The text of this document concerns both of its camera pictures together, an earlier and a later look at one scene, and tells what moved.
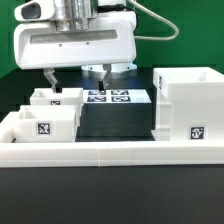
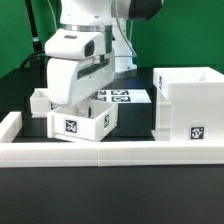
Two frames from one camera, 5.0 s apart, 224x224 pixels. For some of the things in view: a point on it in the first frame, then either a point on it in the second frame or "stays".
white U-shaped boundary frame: (45, 154) stays
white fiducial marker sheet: (116, 96) stays
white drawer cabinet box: (189, 104) stays
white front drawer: (45, 124) to (90, 120)
